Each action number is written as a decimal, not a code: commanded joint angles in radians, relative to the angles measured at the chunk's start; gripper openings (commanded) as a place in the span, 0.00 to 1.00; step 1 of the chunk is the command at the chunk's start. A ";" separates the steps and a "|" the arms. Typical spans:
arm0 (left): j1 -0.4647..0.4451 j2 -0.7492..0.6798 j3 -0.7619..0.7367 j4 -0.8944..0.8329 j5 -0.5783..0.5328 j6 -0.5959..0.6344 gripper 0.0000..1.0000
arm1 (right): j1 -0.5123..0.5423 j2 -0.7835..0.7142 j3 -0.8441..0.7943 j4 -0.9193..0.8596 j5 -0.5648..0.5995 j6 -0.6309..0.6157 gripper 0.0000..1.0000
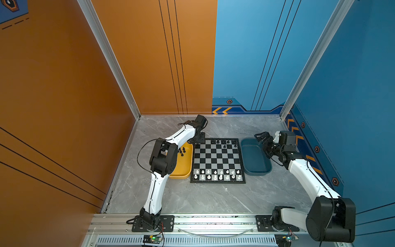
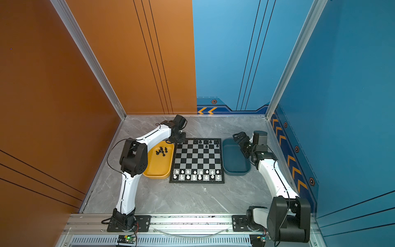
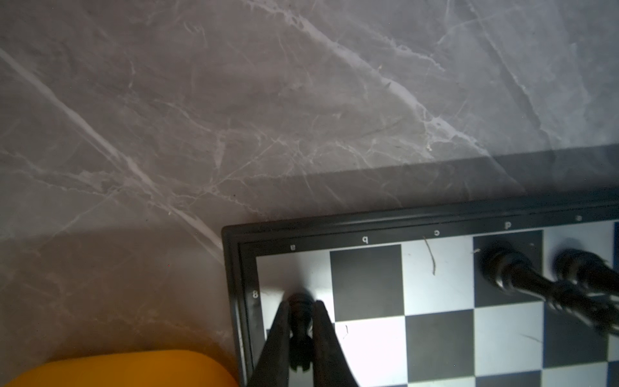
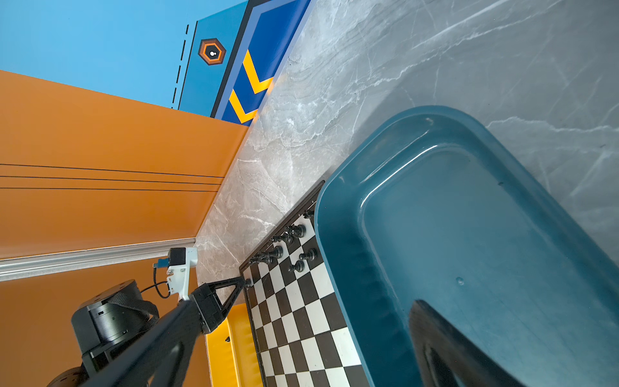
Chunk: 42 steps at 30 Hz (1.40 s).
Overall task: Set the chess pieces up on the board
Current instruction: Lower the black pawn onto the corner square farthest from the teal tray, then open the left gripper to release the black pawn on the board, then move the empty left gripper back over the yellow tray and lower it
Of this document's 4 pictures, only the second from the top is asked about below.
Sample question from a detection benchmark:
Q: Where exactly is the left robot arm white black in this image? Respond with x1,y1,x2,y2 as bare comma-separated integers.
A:
103,115,187,232

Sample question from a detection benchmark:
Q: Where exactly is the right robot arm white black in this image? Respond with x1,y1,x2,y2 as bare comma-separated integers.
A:
232,131,311,246

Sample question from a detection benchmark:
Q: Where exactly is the black white chess board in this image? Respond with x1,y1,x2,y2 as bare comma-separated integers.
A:
169,138,225,184

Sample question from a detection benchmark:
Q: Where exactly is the white chess piece row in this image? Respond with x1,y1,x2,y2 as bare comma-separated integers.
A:
170,168,224,183

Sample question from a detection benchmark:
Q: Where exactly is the green circuit board left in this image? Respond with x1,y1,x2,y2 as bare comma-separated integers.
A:
116,235,137,247

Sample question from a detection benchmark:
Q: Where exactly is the teal plastic tray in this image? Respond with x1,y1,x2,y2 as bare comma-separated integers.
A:
222,139,251,176

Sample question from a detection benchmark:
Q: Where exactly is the yellow plastic tray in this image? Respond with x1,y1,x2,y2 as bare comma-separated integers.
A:
143,141,174,179

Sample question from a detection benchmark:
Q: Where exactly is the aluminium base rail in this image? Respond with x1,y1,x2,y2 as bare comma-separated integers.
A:
55,212,328,247

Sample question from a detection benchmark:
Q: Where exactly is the aluminium corner post right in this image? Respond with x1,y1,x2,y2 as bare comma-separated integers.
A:
265,0,328,120

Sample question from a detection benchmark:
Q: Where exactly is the aluminium corner post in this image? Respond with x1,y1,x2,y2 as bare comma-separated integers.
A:
265,0,328,120
50,0,127,120

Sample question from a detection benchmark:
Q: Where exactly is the aluminium corner post left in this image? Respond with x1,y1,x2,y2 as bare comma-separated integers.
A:
50,0,127,120

